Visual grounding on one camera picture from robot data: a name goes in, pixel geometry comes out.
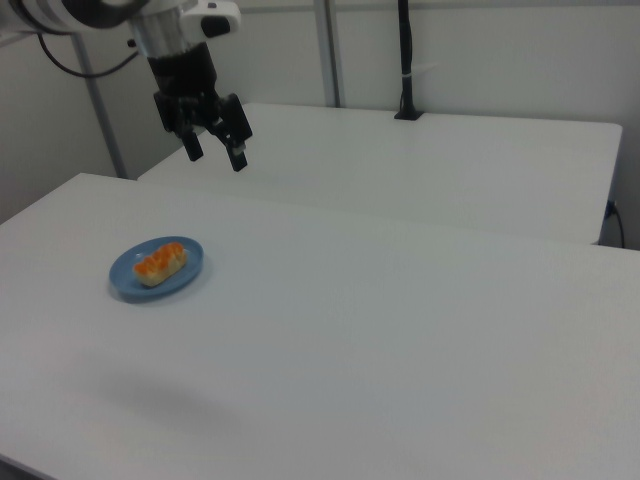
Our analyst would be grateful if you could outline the black cable at table end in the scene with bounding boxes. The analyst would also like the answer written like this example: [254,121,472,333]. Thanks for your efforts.
[610,199,627,249]

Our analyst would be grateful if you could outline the black camera pole with clamp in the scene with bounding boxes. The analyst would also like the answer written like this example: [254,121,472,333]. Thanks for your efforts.
[393,0,425,121]

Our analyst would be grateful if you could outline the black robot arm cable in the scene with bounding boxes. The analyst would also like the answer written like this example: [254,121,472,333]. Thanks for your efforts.
[38,29,140,79]

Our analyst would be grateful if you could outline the white side table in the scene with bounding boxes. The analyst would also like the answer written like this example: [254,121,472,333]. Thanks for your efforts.
[137,103,624,246]

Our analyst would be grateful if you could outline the orange-topped bread roll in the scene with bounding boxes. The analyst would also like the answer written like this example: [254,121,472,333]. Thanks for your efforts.
[132,241,189,288]

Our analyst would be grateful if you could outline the blue round plate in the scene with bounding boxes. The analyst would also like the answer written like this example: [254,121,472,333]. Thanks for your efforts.
[108,235,206,305]

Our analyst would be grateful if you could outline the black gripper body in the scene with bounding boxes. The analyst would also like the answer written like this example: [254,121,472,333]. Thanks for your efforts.
[146,42,253,144]

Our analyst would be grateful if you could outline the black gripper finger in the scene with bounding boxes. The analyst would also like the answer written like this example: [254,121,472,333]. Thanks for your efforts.
[180,128,205,163]
[214,116,250,173]

